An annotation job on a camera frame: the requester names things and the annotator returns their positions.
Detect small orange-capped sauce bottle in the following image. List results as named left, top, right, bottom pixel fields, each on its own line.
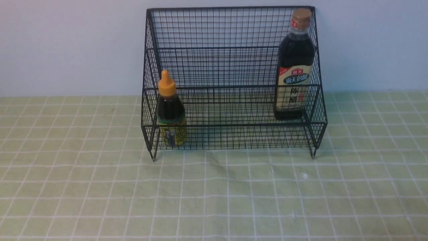
left=156, top=70, right=188, bottom=148

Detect large dark vinegar bottle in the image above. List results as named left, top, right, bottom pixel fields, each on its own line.
left=273, top=8, right=316, bottom=121

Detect green checkered tablecloth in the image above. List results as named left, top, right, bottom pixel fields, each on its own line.
left=0, top=91, right=428, bottom=241

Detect black wire mesh shelf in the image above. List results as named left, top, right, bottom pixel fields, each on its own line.
left=140, top=6, right=328, bottom=162

